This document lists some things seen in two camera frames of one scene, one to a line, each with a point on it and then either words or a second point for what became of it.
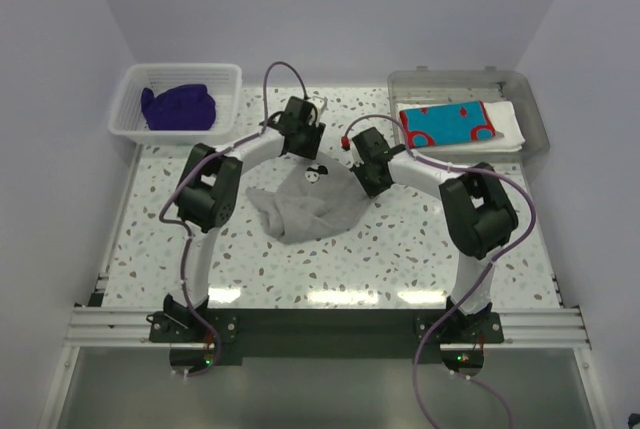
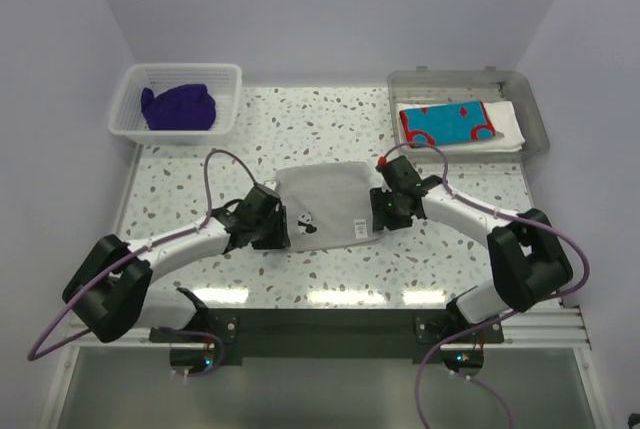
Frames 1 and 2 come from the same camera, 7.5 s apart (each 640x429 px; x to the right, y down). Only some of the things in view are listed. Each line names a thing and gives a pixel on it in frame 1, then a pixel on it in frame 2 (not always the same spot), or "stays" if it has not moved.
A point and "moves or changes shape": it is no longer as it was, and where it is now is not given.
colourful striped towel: x=446 y=123 stays
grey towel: x=318 y=199 moves or changes shape
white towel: x=502 y=118 stays
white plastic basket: x=223 y=80 stays
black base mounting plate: x=328 y=333 stays
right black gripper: x=372 y=191 → x=381 y=218
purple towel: x=183 y=107 stays
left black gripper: x=316 y=131 → x=279 y=238
